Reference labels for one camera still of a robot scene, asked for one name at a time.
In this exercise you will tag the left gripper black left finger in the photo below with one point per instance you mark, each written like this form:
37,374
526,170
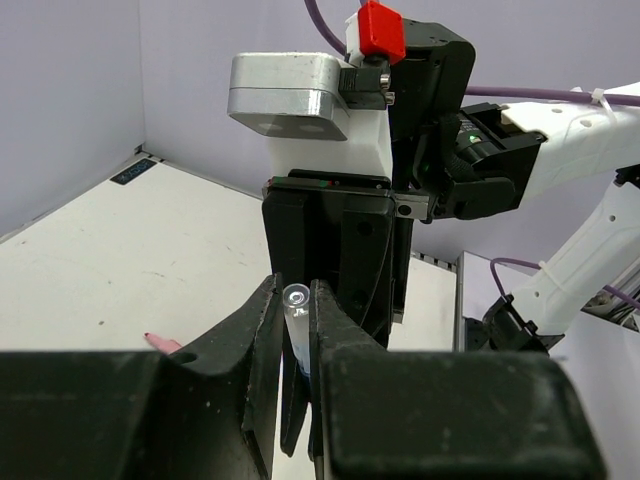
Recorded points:
206,411

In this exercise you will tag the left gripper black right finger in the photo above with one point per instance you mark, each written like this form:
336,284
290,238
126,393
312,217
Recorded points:
380,414

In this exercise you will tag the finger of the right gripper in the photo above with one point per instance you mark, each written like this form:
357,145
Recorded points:
283,214
374,253

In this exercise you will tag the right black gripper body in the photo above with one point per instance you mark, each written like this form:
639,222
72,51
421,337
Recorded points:
448,161

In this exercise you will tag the pink transparent highlighter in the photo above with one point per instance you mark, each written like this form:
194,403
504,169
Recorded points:
166,346

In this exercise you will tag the blue pen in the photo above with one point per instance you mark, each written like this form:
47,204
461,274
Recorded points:
304,372

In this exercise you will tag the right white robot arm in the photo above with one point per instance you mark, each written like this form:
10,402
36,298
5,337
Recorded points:
589,154

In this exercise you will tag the right blue table label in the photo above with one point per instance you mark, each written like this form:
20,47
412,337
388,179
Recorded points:
133,171

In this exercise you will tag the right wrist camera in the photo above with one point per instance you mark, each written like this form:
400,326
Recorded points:
321,112

